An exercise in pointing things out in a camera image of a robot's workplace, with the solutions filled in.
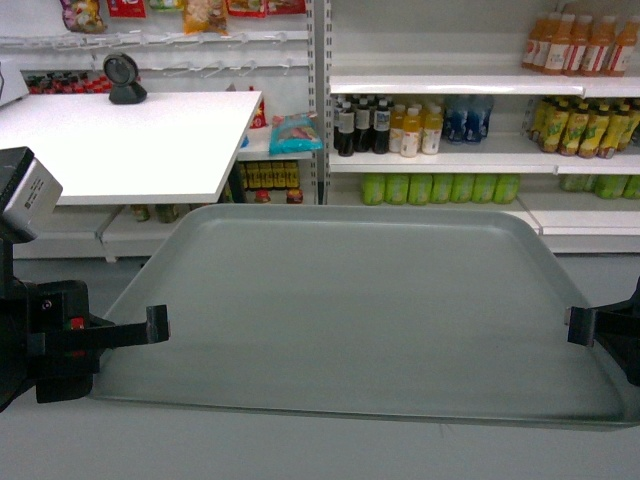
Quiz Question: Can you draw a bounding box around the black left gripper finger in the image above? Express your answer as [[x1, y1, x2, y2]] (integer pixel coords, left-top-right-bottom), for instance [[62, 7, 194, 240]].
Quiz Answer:
[[44, 305, 171, 353]]

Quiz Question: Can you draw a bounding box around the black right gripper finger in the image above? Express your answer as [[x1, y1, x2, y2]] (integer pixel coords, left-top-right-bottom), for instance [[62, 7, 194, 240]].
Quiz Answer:
[[565, 300, 639, 347]]

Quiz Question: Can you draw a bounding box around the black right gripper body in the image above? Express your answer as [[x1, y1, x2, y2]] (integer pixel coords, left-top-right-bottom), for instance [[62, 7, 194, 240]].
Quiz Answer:
[[596, 285, 639, 386]]

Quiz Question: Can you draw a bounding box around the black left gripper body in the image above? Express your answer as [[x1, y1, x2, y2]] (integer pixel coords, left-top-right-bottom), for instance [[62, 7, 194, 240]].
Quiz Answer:
[[0, 279, 109, 414]]

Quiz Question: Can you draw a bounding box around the grey silver rectangular tray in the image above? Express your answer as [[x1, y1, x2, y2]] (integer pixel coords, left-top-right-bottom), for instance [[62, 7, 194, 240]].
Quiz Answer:
[[93, 204, 639, 430]]

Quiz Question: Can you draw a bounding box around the white checkout counter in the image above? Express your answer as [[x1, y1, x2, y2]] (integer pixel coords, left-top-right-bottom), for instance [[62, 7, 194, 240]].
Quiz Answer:
[[1, 91, 262, 206]]

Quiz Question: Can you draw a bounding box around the white metal shelf unit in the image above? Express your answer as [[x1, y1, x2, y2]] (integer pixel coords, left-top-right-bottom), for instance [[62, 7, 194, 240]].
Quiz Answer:
[[1, 1, 639, 257]]

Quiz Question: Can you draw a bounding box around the red pouch snack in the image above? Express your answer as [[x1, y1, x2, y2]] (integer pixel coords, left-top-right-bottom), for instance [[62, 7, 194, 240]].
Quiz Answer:
[[250, 100, 268, 129]]

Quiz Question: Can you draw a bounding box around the teal snack bag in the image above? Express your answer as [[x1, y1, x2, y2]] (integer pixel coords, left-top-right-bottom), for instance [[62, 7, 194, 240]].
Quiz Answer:
[[269, 112, 323, 155]]

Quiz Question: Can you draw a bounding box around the blue water bottle pack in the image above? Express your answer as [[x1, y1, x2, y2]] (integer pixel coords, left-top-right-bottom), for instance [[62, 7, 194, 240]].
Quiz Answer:
[[443, 94, 494, 145]]

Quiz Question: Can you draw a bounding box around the black barcode scanner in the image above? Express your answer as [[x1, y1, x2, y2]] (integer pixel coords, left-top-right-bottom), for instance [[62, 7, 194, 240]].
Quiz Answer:
[[103, 53, 147, 105]]

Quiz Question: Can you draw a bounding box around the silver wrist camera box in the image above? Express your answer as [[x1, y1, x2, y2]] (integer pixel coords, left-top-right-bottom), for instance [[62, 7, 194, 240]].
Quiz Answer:
[[1, 147, 63, 244]]

